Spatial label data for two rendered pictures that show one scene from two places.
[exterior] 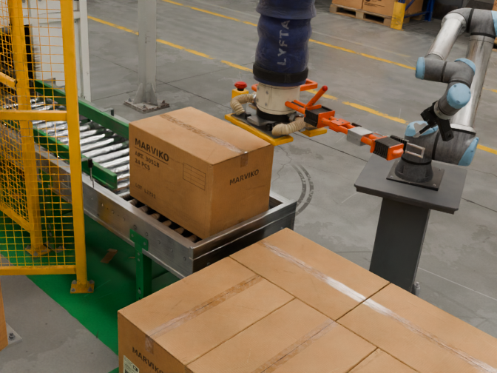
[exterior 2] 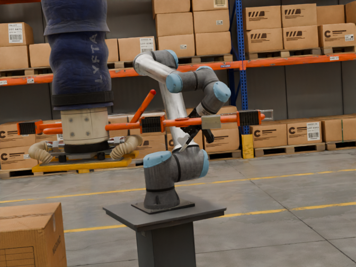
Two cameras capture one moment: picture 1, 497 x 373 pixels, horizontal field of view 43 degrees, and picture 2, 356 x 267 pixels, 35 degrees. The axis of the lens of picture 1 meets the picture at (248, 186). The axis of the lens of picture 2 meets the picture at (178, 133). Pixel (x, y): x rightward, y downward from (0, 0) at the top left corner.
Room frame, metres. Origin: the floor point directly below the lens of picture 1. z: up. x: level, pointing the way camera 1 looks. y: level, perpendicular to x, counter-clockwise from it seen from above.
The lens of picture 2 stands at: (0.83, 1.15, 1.42)
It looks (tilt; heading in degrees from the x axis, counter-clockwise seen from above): 6 degrees down; 315
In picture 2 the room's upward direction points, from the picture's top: 4 degrees counter-clockwise
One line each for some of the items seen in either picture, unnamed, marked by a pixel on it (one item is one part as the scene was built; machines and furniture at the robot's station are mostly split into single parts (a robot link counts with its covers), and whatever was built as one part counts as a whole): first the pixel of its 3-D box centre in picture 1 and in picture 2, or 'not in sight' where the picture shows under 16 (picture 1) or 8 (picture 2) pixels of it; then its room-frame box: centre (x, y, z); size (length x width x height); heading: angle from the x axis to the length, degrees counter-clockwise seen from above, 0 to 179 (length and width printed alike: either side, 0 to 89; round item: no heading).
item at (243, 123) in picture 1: (258, 124); (81, 160); (2.48, -0.02, 1.15); 0.34 x 0.10 x 0.05; 40
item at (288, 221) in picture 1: (245, 246); not in sight; (2.60, -0.01, 0.48); 0.70 x 0.03 x 0.15; 138
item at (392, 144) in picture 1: (386, 148); (248, 117); (2.07, -0.47, 1.25); 0.08 x 0.07 x 0.05; 40
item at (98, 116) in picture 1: (106, 116); not in sight; (3.82, 0.95, 0.60); 1.60 x 0.10 x 0.09; 48
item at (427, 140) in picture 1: (421, 140); (160, 169); (2.95, -0.84, 0.95); 0.17 x 0.15 x 0.18; 66
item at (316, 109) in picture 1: (319, 115); (152, 124); (2.35, -0.25, 1.25); 0.10 x 0.08 x 0.06; 130
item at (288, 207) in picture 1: (246, 226); not in sight; (2.60, -0.01, 0.58); 0.70 x 0.03 x 0.06; 138
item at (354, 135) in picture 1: (359, 136); (211, 122); (2.18, -0.39, 1.25); 0.07 x 0.07 x 0.04; 40
